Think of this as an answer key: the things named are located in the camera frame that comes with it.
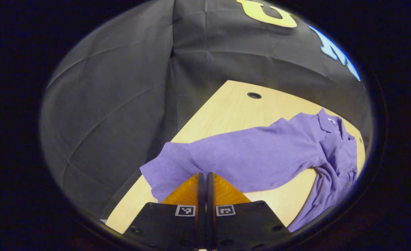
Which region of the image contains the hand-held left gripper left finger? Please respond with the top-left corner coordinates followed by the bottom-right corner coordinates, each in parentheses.
top-left (122, 172), bottom-right (206, 251)

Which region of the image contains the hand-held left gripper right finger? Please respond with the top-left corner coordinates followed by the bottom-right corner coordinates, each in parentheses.
top-left (206, 172), bottom-right (291, 251)

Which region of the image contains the purple knit cardigan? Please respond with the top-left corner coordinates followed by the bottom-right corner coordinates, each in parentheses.
top-left (140, 109), bottom-right (359, 232)

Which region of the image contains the black backdrop cloth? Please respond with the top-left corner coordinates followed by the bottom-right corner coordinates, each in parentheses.
top-left (40, 0), bottom-right (373, 220)

